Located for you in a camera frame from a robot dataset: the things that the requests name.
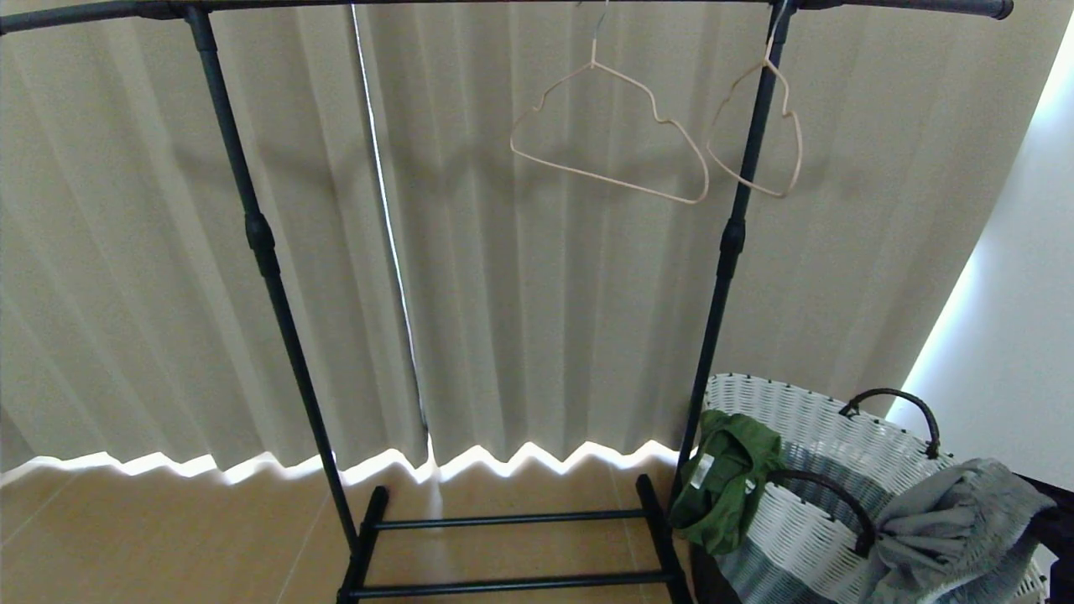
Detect green garment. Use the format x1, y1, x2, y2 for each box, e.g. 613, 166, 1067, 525
669, 409, 787, 556

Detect white laundry basket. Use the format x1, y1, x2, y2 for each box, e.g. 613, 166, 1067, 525
688, 373, 1050, 604

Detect pale grey shorts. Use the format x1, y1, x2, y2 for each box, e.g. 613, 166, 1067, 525
860, 457, 1056, 604

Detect pink clothes hanger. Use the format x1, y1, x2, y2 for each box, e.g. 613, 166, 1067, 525
509, 0, 710, 206
706, 0, 804, 200

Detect black clothes rack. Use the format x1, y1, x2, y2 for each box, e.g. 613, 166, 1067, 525
0, 0, 1014, 604

